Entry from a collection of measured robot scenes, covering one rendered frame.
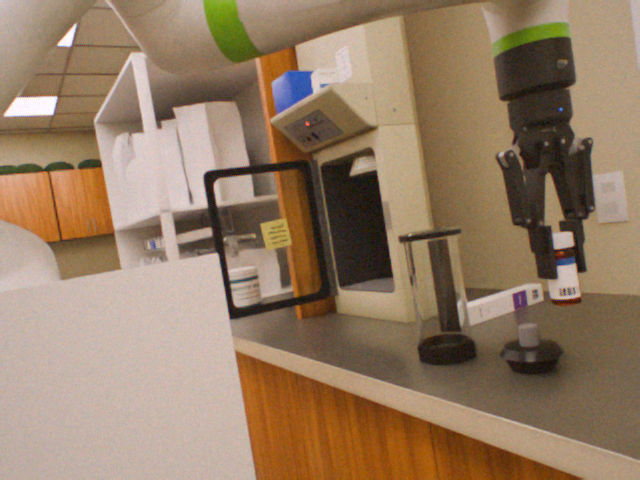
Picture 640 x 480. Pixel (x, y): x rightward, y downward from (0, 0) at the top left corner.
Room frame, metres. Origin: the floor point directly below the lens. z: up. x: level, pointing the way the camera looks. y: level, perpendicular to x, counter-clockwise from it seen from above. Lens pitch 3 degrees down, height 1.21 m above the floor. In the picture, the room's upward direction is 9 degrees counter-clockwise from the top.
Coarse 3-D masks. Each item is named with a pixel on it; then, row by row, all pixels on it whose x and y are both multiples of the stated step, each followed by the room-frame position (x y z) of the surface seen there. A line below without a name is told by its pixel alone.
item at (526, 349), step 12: (528, 324) 0.81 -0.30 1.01; (528, 336) 0.80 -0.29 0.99; (504, 348) 0.82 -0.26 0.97; (516, 348) 0.80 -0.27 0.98; (528, 348) 0.79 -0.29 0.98; (540, 348) 0.78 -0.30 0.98; (552, 348) 0.78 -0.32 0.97; (516, 360) 0.78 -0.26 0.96; (528, 360) 0.77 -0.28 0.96; (540, 360) 0.77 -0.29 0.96; (552, 360) 0.77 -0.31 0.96; (516, 372) 0.80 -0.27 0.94; (528, 372) 0.78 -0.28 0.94; (540, 372) 0.78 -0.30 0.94
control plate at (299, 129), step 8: (312, 112) 1.32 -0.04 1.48; (320, 112) 1.30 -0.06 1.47; (296, 120) 1.39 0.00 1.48; (304, 120) 1.37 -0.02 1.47; (312, 120) 1.35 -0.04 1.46; (320, 120) 1.33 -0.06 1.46; (328, 120) 1.31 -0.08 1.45; (288, 128) 1.45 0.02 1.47; (296, 128) 1.43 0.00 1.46; (304, 128) 1.40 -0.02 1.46; (312, 128) 1.38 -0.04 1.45; (320, 128) 1.36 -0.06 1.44; (336, 128) 1.32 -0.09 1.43; (296, 136) 1.46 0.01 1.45; (304, 136) 1.44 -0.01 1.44; (312, 136) 1.42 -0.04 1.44; (320, 136) 1.40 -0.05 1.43; (328, 136) 1.37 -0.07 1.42; (304, 144) 1.48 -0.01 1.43; (312, 144) 1.45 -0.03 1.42
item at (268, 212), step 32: (224, 192) 1.42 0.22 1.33; (256, 192) 1.45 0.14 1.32; (288, 192) 1.49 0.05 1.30; (224, 224) 1.41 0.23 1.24; (256, 224) 1.45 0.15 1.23; (288, 224) 1.48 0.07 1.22; (256, 256) 1.44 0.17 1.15; (288, 256) 1.48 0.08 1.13; (256, 288) 1.44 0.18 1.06; (288, 288) 1.47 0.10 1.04
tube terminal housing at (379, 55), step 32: (352, 32) 1.29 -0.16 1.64; (384, 32) 1.29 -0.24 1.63; (320, 64) 1.43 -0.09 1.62; (352, 64) 1.31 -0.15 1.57; (384, 64) 1.28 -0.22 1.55; (384, 96) 1.27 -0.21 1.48; (384, 128) 1.26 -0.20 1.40; (416, 128) 1.38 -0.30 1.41; (320, 160) 1.50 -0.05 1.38; (352, 160) 1.55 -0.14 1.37; (384, 160) 1.26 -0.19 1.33; (416, 160) 1.31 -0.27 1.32; (384, 192) 1.27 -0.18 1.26; (416, 192) 1.30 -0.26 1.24; (416, 224) 1.29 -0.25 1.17
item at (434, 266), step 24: (432, 240) 0.89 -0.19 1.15; (456, 240) 0.91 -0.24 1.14; (408, 264) 0.93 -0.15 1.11; (432, 264) 0.89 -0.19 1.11; (456, 264) 0.90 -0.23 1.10; (432, 288) 0.89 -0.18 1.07; (456, 288) 0.90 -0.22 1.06; (432, 312) 0.90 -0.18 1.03; (456, 312) 0.89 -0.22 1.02; (432, 336) 0.90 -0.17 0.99; (456, 336) 0.89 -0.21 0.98
